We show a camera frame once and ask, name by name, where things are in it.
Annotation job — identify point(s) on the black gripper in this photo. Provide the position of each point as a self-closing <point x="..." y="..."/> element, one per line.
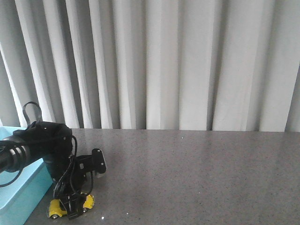
<point x="55" y="144"/>

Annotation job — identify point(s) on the yellow toy beetle car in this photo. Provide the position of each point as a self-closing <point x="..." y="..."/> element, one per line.
<point x="56" y="209"/>

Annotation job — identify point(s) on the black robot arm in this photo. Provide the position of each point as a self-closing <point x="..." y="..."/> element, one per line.
<point x="6" y="164"/>

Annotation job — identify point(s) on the light blue metal box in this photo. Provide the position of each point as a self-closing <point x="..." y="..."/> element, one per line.
<point x="19" y="199"/>

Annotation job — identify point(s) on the grey pleated curtain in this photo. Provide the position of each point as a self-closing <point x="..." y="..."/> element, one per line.
<point x="223" y="65"/>

